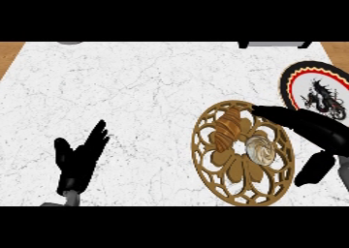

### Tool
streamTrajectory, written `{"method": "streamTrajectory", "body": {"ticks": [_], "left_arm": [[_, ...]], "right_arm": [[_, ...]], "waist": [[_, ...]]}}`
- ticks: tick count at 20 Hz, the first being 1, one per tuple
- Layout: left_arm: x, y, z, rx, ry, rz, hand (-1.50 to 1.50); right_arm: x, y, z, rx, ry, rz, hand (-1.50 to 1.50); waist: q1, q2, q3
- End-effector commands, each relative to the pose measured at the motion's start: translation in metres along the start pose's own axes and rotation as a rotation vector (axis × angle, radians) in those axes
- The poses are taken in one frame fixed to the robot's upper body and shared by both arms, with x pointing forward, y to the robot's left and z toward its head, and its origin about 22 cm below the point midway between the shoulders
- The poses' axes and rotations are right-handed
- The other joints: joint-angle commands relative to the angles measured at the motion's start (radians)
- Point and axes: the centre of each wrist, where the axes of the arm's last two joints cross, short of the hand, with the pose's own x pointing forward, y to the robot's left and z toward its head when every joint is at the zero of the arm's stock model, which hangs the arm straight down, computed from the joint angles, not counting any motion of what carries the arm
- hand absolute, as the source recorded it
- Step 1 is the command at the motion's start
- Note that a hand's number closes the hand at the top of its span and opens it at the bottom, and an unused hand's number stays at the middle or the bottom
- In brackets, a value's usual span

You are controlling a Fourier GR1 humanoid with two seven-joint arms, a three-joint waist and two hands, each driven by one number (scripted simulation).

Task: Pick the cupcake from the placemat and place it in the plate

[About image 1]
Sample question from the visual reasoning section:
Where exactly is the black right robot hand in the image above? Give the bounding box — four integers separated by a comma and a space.
250, 105, 349, 188

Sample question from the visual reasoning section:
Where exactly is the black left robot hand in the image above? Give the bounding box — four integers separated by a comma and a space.
53, 119, 111, 197

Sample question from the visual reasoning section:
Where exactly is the cream frosted cupcake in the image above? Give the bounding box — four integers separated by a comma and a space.
244, 135, 278, 168

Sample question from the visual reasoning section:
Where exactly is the dragon print plate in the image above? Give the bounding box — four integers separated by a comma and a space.
278, 60, 349, 133

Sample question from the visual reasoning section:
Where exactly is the brown round openwork placemat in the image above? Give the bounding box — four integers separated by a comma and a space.
191, 99, 296, 207

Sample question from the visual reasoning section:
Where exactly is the brown croissant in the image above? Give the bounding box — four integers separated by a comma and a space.
213, 107, 243, 154

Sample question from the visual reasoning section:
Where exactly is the grey appliance with black legs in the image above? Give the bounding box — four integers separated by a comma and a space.
237, 42, 315, 50

